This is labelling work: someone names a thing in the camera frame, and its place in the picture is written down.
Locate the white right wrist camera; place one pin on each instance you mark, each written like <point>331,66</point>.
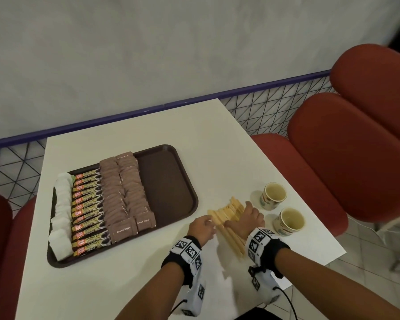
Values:
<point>265,286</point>

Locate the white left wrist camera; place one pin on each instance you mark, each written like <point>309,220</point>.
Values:
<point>196,293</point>

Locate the person's left forearm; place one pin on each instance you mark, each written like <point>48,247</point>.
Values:
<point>150,293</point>

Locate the patterned paper cup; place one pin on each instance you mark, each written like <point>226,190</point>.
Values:
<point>273,196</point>
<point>288,223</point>

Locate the right marker wristband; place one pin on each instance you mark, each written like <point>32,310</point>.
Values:
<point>266,251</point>

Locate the person's right hand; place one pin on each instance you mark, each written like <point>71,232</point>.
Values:
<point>250,221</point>

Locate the bundle of wooden stirrers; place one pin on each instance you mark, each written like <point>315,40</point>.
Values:
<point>230,209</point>

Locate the red padded chair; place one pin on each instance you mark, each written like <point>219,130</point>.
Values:
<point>353,146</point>
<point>0,246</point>

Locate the row of white tea bags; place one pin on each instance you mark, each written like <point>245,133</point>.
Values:
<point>61,236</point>

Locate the person's black clothing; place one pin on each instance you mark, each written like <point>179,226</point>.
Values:
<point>260,314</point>

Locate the white tea bag green tag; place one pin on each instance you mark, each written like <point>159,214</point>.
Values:
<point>68,178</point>

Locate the brown plastic tray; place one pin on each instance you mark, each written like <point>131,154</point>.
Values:
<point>166,186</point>

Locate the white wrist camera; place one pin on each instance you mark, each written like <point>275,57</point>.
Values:
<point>265,286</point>
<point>196,293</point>

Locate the person's left hand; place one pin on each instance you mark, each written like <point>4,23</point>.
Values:
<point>201,229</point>

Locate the row of gold coffee sachets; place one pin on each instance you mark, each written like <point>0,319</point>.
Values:
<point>88,213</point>

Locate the person's right forearm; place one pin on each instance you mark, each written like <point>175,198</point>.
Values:
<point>330,286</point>

